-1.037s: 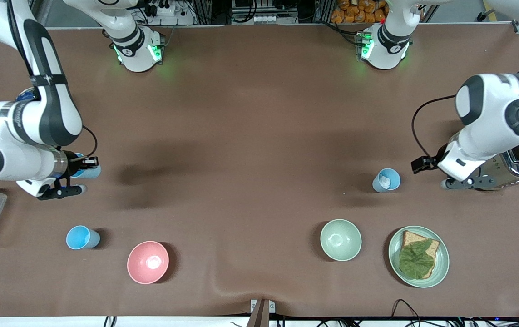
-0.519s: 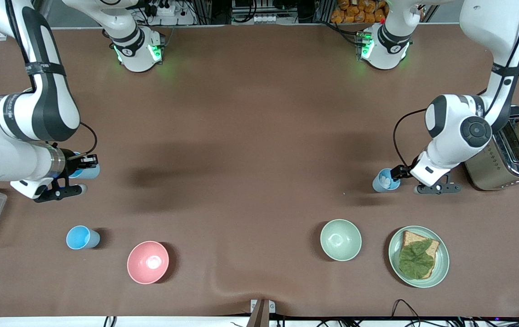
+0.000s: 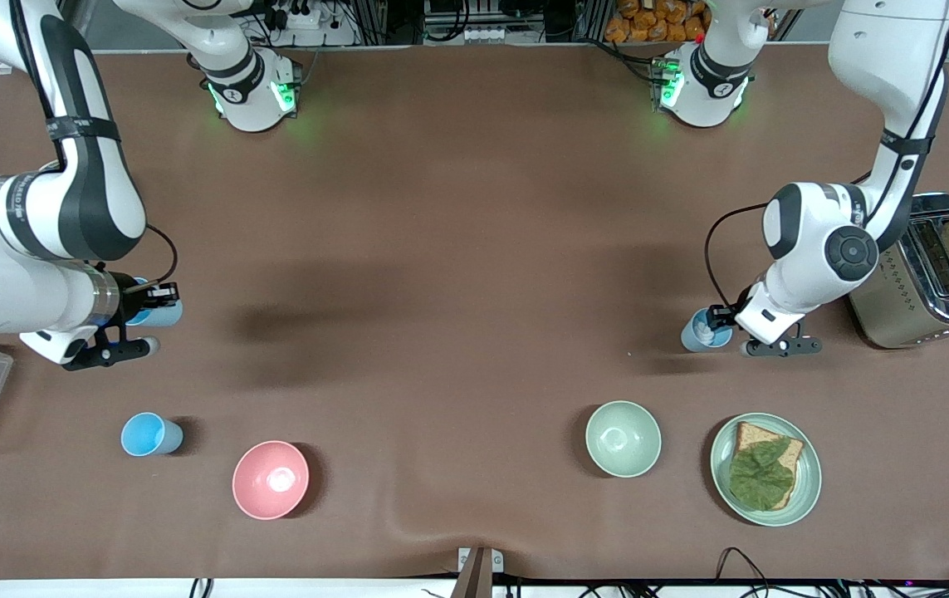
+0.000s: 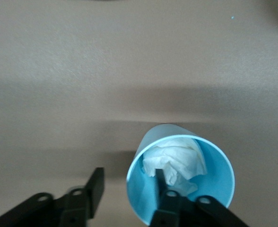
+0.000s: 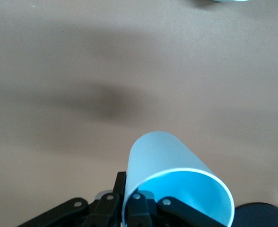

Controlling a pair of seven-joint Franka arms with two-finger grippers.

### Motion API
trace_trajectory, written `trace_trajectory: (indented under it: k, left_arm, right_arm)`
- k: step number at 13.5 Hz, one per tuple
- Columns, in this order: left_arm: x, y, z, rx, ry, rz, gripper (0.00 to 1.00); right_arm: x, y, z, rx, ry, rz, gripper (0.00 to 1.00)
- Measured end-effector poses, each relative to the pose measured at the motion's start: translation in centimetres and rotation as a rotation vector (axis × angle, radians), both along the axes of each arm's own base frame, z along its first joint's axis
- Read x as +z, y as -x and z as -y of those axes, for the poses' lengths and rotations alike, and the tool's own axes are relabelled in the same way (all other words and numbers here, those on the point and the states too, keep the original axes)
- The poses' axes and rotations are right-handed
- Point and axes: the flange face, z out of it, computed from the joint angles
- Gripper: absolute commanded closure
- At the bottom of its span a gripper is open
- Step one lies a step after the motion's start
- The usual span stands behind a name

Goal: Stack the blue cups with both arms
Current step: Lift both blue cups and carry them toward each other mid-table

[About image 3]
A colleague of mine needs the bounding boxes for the pink bowl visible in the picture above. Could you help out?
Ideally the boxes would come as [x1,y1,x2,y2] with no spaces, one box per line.
[232,440,310,521]

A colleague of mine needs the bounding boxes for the pale green plate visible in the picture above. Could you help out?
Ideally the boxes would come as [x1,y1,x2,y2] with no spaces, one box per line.
[710,413,822,527]

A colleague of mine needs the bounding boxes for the beige and chrome toaster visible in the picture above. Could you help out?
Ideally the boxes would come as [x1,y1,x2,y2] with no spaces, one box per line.
[848,193,949,350]

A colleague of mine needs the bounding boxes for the orange packaged goods pile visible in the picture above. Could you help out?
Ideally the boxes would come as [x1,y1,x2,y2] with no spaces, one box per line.
[604,0,707,43]

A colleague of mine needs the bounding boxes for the brown bread slice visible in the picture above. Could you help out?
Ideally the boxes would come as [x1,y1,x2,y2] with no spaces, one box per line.
[731,421,805,511]

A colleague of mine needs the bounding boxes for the pale green bowl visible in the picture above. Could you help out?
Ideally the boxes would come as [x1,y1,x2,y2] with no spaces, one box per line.
[585,401,663,478]

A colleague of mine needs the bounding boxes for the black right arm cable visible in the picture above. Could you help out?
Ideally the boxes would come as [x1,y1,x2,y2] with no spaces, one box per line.
[142,224,181,288]

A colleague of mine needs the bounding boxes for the blue cup with white paper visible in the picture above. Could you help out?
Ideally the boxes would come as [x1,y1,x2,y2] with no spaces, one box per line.
[681,309,734,353]

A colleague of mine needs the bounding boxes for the brown table cover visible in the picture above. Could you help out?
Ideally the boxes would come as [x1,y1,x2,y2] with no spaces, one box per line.
[0,46,949,581]

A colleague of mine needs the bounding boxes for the green lettuce leaf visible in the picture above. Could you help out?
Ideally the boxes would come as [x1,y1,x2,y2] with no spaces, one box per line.
[729,439,796,509]

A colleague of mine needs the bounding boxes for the metal table clamp bracket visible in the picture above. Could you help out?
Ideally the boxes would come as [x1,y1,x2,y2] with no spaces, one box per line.
[451,547,505,598]

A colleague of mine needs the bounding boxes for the blue plastic cup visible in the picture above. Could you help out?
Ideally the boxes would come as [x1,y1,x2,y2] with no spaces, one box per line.
[120,412,184,458]
[127,278,184,327]

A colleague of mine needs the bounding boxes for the looped black cable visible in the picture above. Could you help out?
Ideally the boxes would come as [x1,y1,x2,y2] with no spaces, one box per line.
[717,547,774,598]

